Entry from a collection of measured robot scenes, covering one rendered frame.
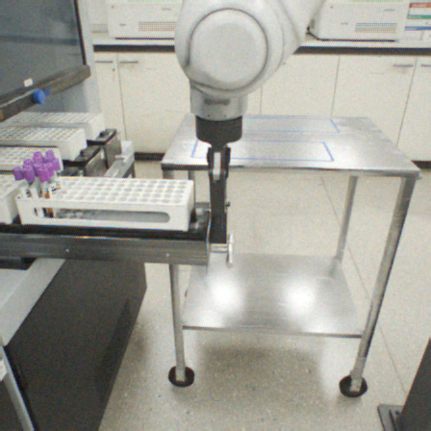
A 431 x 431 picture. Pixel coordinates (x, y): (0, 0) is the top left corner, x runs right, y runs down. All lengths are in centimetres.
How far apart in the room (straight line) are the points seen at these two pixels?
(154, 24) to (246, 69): 262
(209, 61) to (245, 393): 122
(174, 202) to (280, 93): 237
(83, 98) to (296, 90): 197
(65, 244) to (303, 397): 100
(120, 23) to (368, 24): 165
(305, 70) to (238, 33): 260
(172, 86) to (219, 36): 264
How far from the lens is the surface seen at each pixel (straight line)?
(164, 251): 68
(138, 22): 301
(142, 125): 313
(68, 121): 118
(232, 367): 151
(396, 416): 147
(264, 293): 138
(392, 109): 317
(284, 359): 156
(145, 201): 68
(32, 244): 76
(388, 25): 306
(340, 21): 298
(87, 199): 71
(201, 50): 38
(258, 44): 38
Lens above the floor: 117
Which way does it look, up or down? 30 degrees down
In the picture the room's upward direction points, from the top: straight up
